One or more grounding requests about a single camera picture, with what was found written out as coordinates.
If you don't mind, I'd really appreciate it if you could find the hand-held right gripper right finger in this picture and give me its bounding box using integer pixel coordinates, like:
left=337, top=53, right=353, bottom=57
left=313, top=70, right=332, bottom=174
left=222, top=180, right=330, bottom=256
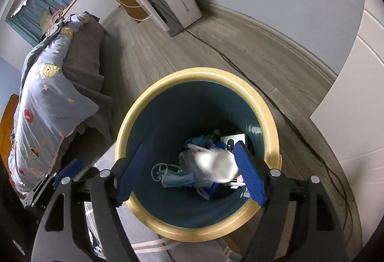
left=234, top=140, right=350, bottom=262

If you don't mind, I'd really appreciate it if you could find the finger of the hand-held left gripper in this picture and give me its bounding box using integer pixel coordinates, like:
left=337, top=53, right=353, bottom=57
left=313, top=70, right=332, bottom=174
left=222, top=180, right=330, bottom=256
left=22, top=158, right=87, bottom=210

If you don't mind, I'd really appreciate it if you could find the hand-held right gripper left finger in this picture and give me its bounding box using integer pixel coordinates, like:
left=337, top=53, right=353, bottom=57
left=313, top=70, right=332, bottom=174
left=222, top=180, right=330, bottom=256
left=31, top=142, right=149, bottom=262

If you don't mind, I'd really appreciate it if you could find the white tissue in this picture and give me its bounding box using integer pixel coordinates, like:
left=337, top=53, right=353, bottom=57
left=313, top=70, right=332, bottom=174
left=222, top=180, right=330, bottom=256
left=195, top=149, right=239, bottom=183

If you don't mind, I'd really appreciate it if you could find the blue snack packet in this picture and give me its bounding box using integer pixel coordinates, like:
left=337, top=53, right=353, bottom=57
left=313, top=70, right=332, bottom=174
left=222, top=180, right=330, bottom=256
left=206, top=182, right=220, bottom=200

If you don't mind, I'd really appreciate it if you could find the yellow-rimmed teal bin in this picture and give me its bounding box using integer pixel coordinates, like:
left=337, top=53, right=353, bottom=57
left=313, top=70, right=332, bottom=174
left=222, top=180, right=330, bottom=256
left=114, top=67, right=283, bottom=242

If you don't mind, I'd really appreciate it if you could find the black white carton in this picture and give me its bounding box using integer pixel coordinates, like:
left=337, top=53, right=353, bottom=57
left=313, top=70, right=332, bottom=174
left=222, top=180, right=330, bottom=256
left=220, top=133, right=255, bottom=191

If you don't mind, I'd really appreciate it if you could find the blue face mask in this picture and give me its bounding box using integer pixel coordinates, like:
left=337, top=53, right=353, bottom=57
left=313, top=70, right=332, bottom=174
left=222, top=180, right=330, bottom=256
left=151, top=162, right=197, bottom=189

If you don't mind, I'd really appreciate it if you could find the clear plastic bag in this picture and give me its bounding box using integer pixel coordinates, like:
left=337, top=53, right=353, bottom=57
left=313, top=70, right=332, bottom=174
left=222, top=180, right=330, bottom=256
left=178, top=143, right=216, bottom=199

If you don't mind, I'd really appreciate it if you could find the dark blue crumpled wrapper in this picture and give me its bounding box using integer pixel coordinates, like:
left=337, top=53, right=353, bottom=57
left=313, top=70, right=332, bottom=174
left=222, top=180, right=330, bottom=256
left=184, top=134, right=215, bottom=150

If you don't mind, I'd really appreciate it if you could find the grey checked mat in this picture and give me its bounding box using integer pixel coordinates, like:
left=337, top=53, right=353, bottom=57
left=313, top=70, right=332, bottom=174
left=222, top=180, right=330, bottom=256
left=85, top=142, right=240, bottom=262

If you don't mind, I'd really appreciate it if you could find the bed with blue patterned blanket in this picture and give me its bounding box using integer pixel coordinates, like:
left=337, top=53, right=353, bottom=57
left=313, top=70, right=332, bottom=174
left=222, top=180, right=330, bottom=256
left=7, top=12, right=101, bottom=193

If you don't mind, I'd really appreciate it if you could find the dark grey bed sheet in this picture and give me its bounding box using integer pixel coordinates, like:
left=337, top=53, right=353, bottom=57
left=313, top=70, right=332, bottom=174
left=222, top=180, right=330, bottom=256
left=61, top=13, right=116, bottom=143

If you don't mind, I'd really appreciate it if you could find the white door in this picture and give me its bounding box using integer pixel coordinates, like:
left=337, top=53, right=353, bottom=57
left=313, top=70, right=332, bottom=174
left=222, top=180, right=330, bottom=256
left=309, top=0, right=384, bottom=220

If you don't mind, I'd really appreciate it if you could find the wooden nightstand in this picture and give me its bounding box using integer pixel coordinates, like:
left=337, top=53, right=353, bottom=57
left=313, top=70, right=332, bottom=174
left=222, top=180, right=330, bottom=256
left=103, top=0, right=152, bottom=24

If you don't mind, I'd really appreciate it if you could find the wooden bed frame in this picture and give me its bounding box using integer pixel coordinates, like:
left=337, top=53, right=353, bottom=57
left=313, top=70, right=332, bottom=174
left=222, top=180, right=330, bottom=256
left=0, top=94, right=20, bottom=161

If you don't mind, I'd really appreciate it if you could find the black cable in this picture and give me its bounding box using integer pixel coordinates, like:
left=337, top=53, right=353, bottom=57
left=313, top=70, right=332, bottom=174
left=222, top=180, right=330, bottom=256
left=90, top=0, right=356, bottom=238

